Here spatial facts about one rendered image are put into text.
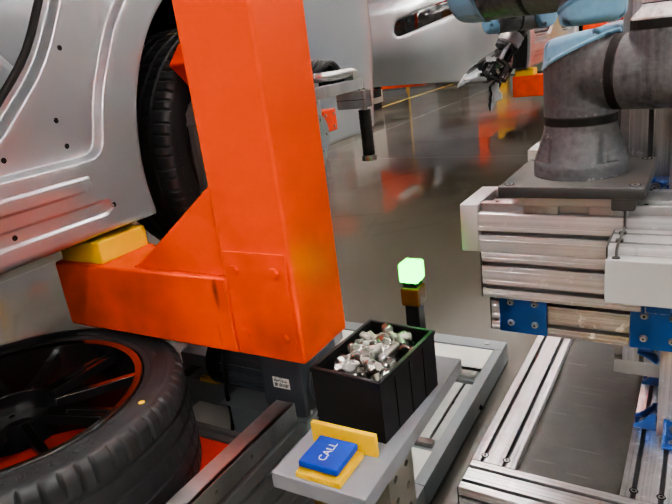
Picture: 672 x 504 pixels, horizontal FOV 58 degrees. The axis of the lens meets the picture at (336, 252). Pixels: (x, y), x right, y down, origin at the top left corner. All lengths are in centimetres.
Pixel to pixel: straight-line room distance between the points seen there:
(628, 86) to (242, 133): 60
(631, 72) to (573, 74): 9
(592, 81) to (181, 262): 82
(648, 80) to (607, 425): 80
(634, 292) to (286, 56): 66
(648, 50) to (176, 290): 93
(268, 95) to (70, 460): 67
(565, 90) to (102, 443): 94
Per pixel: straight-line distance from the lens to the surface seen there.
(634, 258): 99
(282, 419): 127
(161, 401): 119
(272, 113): 103
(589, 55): 105
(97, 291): 148
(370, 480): 98
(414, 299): 120
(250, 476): 122
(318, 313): 116
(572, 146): 106
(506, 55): 213
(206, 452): 143
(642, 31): 102
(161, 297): 132
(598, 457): 143
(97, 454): 110
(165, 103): 158
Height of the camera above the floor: 107
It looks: 18 degrees down
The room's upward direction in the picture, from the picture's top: 7 degrees counter-clockwise
